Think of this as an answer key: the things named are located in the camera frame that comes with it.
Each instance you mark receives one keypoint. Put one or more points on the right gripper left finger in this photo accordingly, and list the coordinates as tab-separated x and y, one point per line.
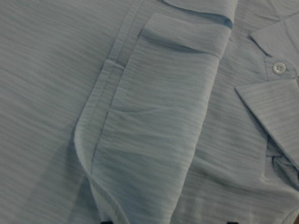
107	222

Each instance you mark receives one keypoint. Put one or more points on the light blue button shirt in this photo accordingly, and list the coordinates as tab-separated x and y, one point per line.
149	111

